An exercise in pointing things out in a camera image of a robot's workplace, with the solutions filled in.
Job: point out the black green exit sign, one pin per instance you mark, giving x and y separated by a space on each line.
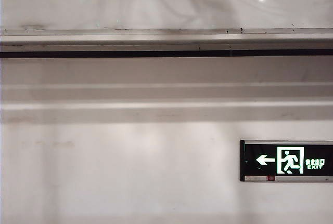
288 160

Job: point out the white whiteboard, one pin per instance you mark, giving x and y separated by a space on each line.
78 8

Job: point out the aluminium whiteboard tray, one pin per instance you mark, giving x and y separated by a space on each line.
130 42

